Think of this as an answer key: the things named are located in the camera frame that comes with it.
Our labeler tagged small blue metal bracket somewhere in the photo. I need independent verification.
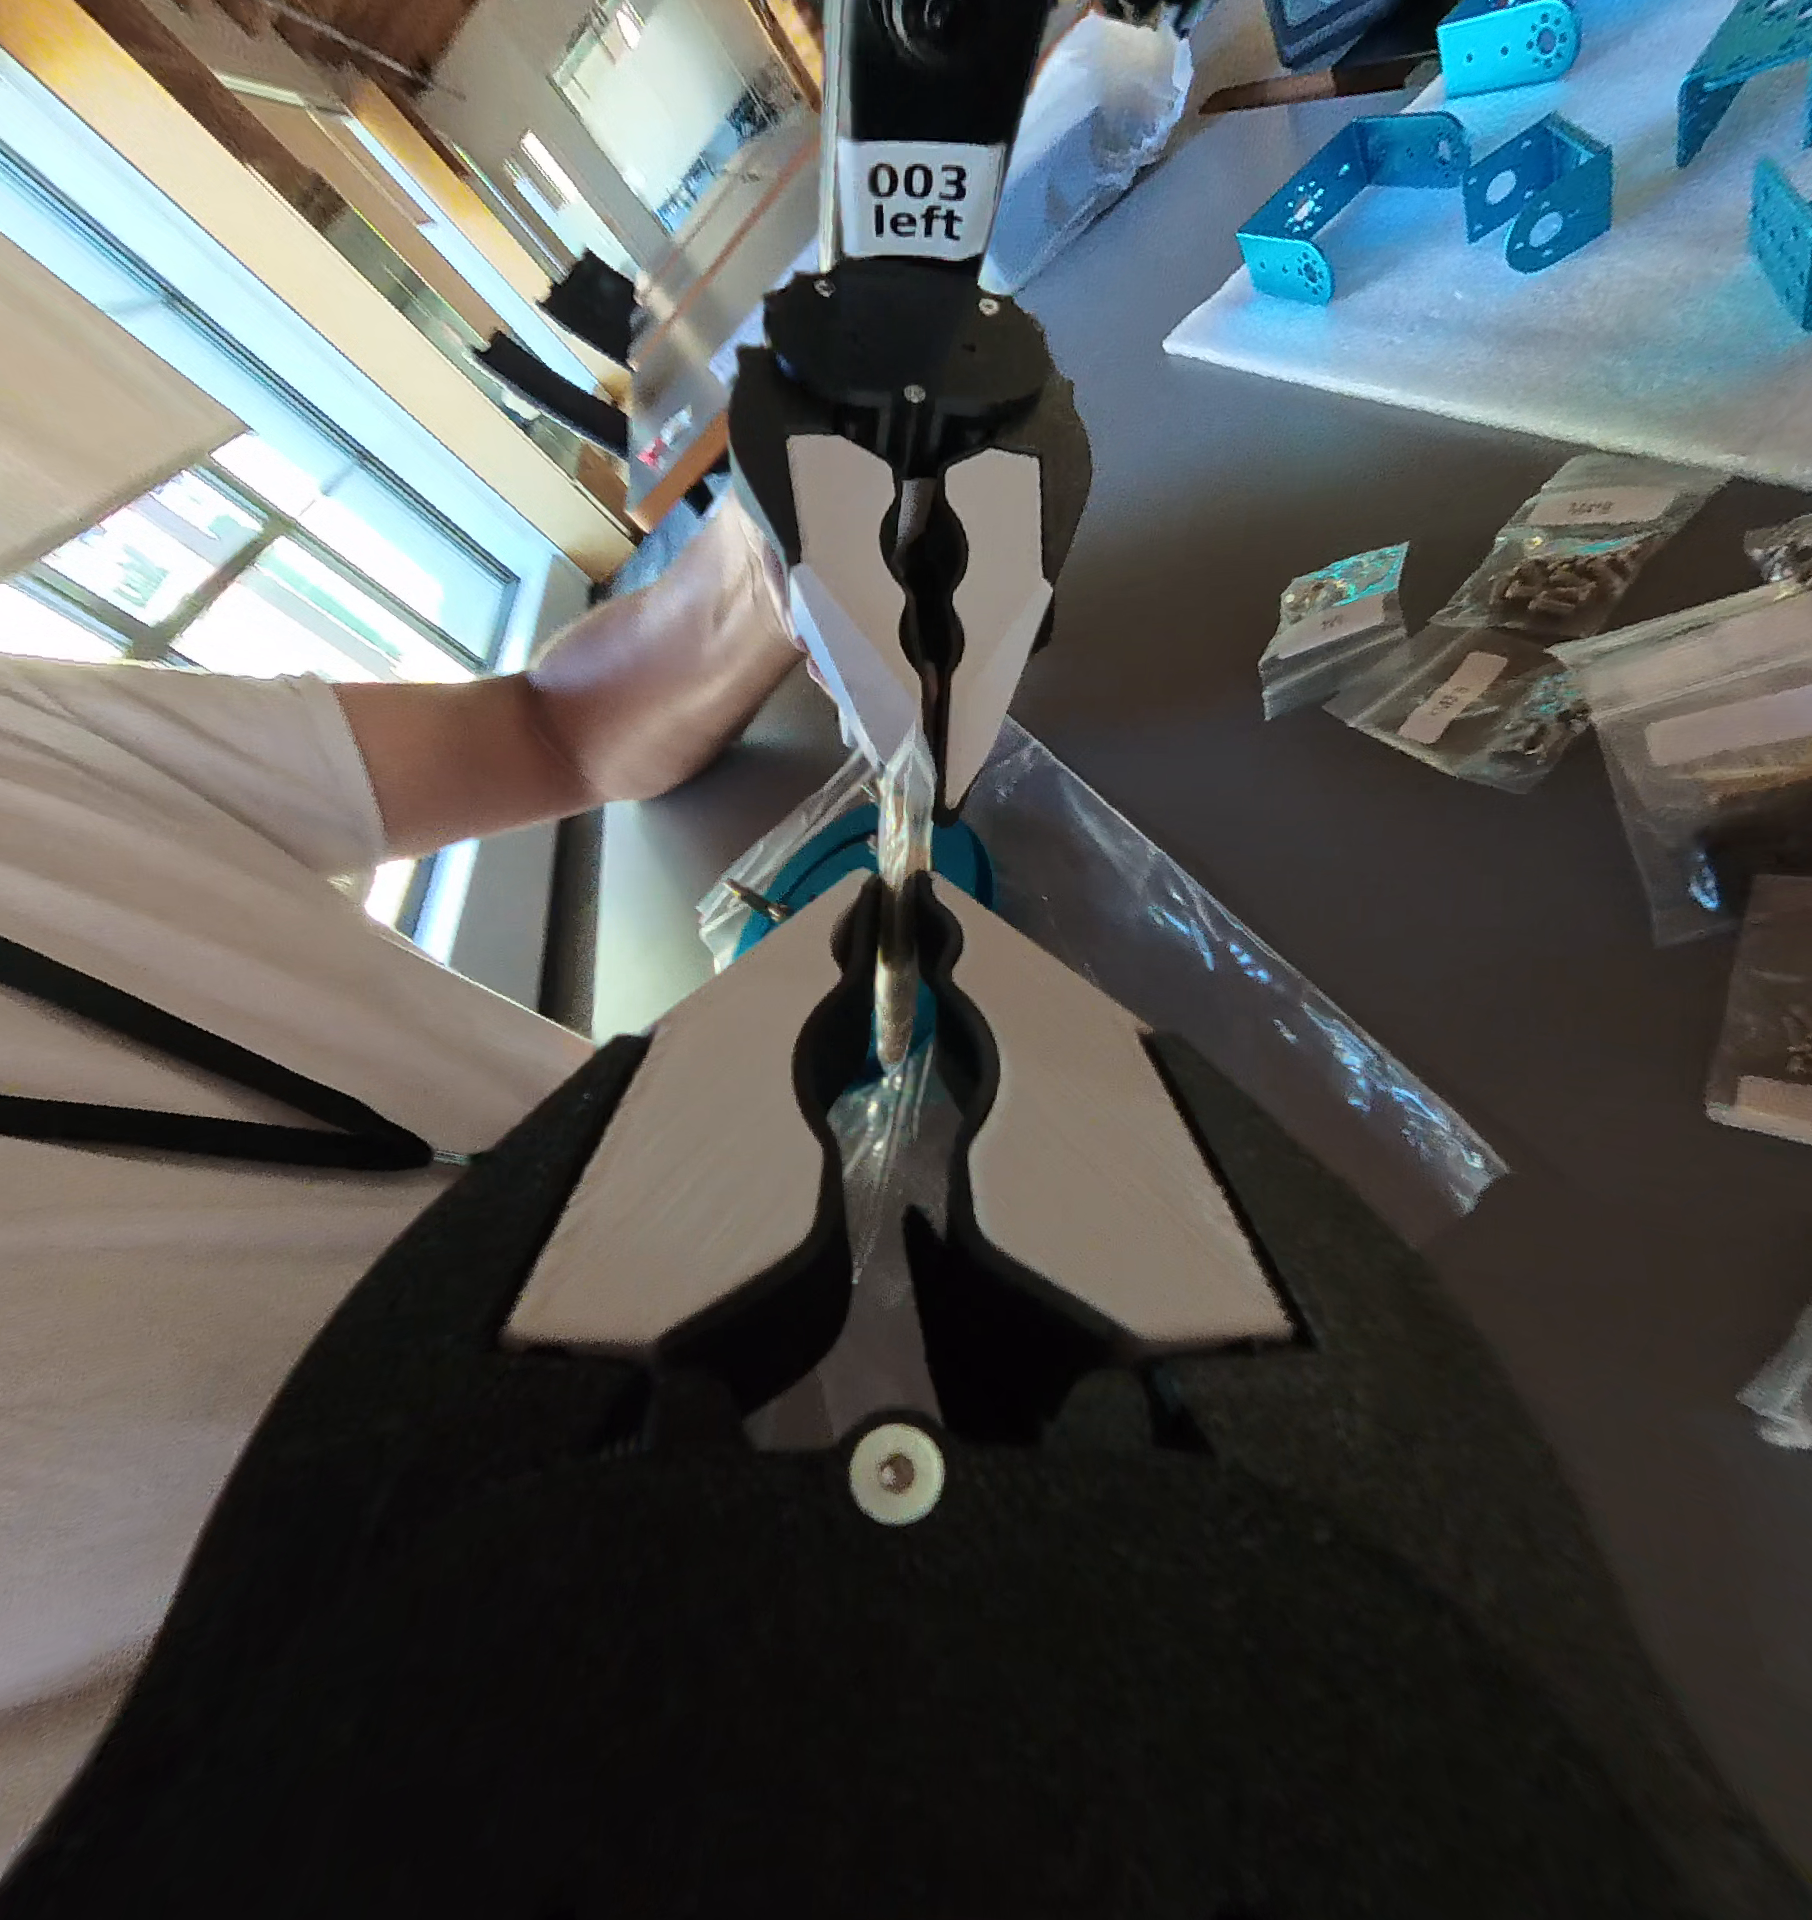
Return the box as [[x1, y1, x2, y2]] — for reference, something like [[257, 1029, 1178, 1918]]
[[1462, 113, 1615, 280]]

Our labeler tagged white plastic bag with box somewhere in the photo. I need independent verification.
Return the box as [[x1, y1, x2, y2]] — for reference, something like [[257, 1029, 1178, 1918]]
[[982, 12, 1200, 299]]

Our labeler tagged pile of small screw bags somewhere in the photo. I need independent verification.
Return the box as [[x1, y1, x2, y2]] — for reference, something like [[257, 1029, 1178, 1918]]
[[1255, 451, 1812, 1488]]

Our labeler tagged flat white foam sheet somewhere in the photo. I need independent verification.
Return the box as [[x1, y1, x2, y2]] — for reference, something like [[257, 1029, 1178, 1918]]
[[1160, 0, 1812, 501]]

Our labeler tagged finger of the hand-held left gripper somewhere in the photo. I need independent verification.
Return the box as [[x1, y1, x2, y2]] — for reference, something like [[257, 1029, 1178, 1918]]
[[783, 433, 938, 759], [930, 451, 1060, 817]]

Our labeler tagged tall teal metal bracket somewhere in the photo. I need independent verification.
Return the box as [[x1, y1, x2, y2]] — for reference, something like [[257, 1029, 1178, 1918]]
[[1675, 0, 1812, 169]]

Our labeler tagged blue metal U bracket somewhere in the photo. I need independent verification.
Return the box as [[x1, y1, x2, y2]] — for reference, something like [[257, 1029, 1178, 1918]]
[[1235, 113, 1475, 313], [1434, 0, 1583, 98]]

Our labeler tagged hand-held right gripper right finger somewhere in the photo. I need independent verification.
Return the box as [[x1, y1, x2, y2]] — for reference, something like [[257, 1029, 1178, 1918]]
[[919, 871, 1294, 1352]]

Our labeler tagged large clear plastic bag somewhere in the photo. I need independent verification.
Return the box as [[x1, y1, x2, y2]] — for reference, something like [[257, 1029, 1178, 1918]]
[[694, 719, 1511, 1226]]

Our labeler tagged bright window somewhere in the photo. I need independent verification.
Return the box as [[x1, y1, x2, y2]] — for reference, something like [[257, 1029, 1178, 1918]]
[[0, 60, 525, 676]]

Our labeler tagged brass standoff packet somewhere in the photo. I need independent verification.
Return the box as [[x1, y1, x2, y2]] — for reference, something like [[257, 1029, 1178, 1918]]
[[831, 727, 960, 1352]]

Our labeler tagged grey desk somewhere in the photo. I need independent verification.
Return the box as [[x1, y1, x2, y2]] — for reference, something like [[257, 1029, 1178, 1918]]
[[538, 0, 1812, 1920]]

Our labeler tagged person's left hand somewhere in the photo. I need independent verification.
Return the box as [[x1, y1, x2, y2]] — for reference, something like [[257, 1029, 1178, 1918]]
[[525, 495, 857, 842]]

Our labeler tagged blue round metal base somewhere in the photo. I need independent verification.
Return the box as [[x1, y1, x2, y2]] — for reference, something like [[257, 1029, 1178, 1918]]
[[733, 802, 1003, 1082]]

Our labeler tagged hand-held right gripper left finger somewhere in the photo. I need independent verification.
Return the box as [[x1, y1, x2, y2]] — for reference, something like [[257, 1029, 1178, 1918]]
[[501, 873, 886, 1366]]

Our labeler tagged black strap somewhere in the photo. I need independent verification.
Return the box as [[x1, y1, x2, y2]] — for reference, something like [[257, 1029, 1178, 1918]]
[[0, 915, 466, 1179]]

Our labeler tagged person's left forearm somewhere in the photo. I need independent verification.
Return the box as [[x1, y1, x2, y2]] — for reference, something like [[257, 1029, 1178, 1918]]
[[327, 651, 607, 873]]

